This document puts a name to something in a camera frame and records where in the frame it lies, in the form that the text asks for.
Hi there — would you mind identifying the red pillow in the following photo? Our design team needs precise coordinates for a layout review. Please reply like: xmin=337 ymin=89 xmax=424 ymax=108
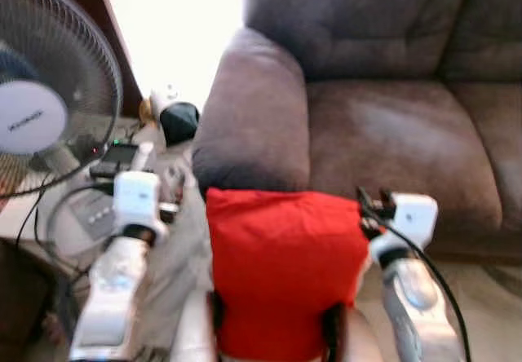
xmin=204 ymin=187 xmax=372 ymax=361

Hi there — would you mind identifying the grey crumpled cloth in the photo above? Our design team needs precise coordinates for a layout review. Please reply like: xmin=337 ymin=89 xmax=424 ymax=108
xmin=135 ymin=166 xmax=215 ymax=355

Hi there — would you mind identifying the small black electronic device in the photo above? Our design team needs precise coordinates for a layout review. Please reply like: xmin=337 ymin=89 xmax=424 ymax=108
xmin=90 ymin=142 xmax=141 ymax=179

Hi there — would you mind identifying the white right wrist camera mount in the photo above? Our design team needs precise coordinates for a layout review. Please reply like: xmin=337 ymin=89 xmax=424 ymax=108
xmin=371 ymin=192 xmax=439 ymax=265

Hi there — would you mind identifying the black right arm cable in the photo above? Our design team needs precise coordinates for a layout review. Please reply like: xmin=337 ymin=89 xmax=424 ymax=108
xmin=359 ymin=207 xmax=474 ymax=362

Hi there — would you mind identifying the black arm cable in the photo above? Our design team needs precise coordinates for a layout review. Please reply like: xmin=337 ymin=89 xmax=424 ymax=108
xmin=45 ymin=181 xmax=119 ymax=269
xmin=359 ymin=207 xmax=474 ymax=362

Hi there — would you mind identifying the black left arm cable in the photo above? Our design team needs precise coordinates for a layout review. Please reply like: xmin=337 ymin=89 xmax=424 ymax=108
xmin=45 ymin=181 xmax=119 ymax=269

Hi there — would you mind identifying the grey pedestal fan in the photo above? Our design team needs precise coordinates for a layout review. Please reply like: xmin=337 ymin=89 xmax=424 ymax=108
xmin=0 ymin=0 xmax=123 ymax=198

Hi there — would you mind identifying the dark brown wooden post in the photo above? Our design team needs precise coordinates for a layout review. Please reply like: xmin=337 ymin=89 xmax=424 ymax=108
xmin=41 ymin=0 xmax=144 ymax=118

